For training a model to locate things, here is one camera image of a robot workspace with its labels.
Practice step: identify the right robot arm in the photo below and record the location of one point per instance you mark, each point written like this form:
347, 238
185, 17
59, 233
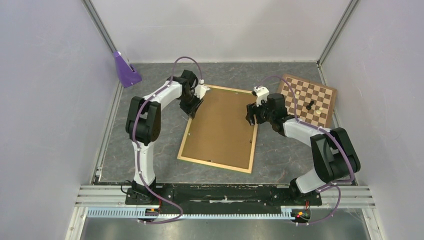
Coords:
334, 158

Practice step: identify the light wooden picture frame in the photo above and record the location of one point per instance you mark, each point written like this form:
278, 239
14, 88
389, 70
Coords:
215, 165

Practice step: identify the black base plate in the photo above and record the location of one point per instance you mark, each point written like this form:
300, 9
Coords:
220, 199

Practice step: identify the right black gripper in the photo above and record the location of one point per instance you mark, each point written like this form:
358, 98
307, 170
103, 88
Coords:
252, 109

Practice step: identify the white slotted cable duct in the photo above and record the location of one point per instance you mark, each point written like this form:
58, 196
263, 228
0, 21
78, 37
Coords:
150, 214

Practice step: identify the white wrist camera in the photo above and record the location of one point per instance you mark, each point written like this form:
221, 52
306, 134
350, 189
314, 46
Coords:
201, 89
261, 93

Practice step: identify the brown frame backing board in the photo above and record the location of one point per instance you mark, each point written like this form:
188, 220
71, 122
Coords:
220, 129

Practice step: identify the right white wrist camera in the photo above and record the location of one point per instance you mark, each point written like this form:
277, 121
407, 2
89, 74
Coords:
261, 93

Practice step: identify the wooden chessboard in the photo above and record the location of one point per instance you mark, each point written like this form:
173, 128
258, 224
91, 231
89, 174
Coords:
323, 96

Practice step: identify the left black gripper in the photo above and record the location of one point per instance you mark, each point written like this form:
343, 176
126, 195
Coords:
191, 111

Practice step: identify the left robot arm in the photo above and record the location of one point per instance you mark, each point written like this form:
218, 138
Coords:
143, 125

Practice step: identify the black chess piece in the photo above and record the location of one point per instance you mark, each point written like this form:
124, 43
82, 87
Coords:
310, 105

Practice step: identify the purple plastic stand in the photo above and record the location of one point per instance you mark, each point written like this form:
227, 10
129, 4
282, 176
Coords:
127, 74

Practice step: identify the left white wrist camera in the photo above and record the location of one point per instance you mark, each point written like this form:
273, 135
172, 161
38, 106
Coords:
201, 89

